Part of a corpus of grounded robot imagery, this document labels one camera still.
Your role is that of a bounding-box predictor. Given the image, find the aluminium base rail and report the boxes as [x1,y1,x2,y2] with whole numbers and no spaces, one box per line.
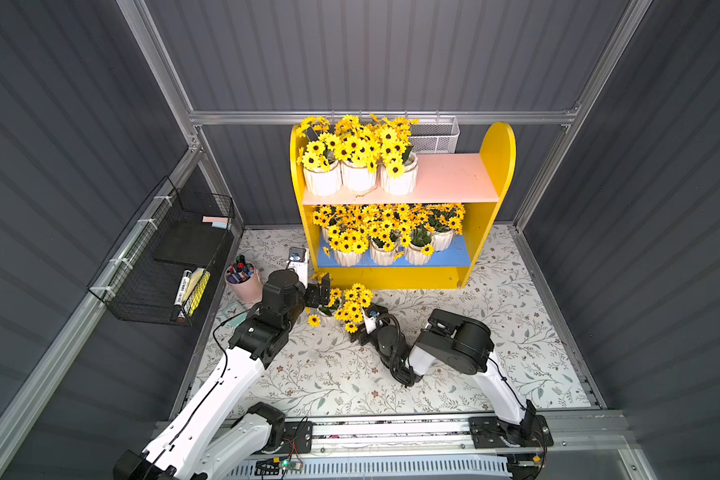
[149,409,637,463]

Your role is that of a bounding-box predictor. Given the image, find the black wire wall basket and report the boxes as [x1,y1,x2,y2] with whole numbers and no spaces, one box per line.
[89,180,236,327]

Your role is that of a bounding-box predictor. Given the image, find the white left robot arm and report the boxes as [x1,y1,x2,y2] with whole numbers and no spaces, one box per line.
[113,269,331,479]

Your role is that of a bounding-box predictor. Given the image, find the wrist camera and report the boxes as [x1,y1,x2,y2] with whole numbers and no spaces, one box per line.
[363,307,378,335]
[286,246,310,287]

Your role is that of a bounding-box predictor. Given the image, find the white marker in basket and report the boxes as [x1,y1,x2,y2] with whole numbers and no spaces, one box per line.
[173,270,193,306]

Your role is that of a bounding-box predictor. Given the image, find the pink and blue sticky notes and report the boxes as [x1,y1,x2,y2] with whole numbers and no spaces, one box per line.
[202,216,229,229]

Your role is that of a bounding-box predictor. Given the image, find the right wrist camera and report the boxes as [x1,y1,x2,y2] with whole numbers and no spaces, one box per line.
[363,307,378,335]

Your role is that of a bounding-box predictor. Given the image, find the mint green alarm clock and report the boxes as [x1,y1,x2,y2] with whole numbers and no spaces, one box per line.
[219,311,248,328]

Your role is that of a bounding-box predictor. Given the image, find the pink metal marker bucket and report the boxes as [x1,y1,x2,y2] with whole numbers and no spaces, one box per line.
[225,255,263,305]

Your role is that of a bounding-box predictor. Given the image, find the yellow book in basket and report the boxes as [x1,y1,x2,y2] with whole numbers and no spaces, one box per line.
[176,268,210,321]

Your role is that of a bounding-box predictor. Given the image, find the white wire wall basket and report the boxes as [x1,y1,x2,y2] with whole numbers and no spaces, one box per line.
[410,117,460,154]

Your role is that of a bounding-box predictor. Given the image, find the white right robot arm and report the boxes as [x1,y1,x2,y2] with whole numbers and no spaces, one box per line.
[346,304,546,447]

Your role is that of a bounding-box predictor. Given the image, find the sunflower pot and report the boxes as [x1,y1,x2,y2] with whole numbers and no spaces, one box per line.
[425,203,465,252]
[364,205,400,266]
[305,273,342,327]
[399,206,435,266]
[371,115,418,196]
[334,115,378,195]
[312,204,370,266]
[334,283,373,334]
[296,116,342,197]

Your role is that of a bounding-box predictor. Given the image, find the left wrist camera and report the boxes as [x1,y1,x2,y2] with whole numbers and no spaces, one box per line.
[286,246,310,287]

